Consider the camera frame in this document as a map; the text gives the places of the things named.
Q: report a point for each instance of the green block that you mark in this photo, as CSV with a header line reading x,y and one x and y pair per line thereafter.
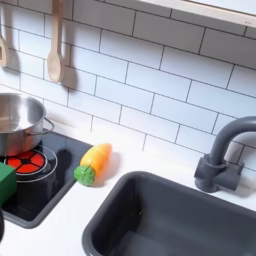
x,y
6,183

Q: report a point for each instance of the orange toy carrot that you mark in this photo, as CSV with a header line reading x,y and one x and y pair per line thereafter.
x,y
94,162

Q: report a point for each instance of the grey tap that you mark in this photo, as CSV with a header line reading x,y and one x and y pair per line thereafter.
x,y
218,160

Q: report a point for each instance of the grey sink basin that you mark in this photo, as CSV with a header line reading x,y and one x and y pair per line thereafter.
x,y
173,216

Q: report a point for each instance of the wooden spoon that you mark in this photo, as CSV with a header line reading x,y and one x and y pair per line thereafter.
x,y
55,60

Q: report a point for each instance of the black stove top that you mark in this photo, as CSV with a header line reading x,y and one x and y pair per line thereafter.
x,y
43,186

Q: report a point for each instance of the steel pot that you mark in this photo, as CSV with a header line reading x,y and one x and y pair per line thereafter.
x,y
20,120

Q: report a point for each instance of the wooden spatula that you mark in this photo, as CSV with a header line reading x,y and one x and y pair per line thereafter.
x,y
2,50

